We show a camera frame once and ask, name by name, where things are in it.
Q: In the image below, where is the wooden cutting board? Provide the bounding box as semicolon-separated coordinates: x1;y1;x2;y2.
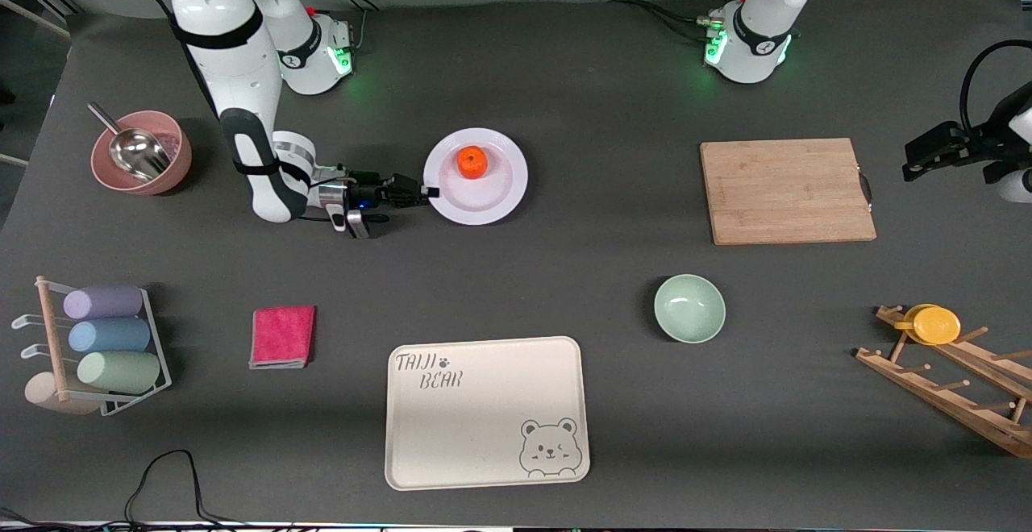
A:
700;138;878;246

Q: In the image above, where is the pink folded cloth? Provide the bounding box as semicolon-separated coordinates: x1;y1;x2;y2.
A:
249;305;317;370

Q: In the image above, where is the purple cup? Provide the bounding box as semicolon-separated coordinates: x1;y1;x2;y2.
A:
63;285;144;321

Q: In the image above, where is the beige bear print tray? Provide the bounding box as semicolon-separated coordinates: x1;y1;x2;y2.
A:
385;336;591;491

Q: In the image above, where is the pink bowl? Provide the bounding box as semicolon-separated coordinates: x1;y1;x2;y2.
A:
90;110;194;196

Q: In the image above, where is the black right base cable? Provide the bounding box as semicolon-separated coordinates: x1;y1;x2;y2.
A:
302;0;384;53

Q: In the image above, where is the metal scoop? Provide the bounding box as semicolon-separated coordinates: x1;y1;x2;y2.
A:
87;102;174;180

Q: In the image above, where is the black cable at table edge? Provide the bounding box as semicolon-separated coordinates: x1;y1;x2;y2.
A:
0;449;243;532

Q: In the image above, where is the beige cup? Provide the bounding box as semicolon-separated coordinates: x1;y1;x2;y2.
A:
24;372;106;417

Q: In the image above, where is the blue cup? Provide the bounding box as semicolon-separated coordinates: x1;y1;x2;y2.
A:
68;318;152;354

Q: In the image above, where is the green cup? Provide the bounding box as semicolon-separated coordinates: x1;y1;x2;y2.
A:
77;351;162;395

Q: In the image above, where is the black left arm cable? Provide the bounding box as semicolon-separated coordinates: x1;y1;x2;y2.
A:
959;39;1032;130

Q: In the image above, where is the yellow cup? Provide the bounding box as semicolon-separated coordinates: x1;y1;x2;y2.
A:
893;304;962;346

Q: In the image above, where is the black left base cable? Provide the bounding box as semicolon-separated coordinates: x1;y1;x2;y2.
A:
609;0;718;43

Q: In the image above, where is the wooden peg drying rack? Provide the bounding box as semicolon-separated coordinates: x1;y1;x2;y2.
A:
855;305;1032;459

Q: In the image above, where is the black base cable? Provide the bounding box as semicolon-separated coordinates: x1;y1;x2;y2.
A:
302;0;384;53
609;0;718;43

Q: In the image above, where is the white round plate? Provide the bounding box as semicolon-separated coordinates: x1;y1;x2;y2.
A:
423;127;530;227

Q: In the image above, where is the light green bowl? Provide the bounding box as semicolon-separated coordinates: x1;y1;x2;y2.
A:
654;274;726;345

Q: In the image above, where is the white wire cup rack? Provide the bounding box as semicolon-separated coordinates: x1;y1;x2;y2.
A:
11;276;173;418

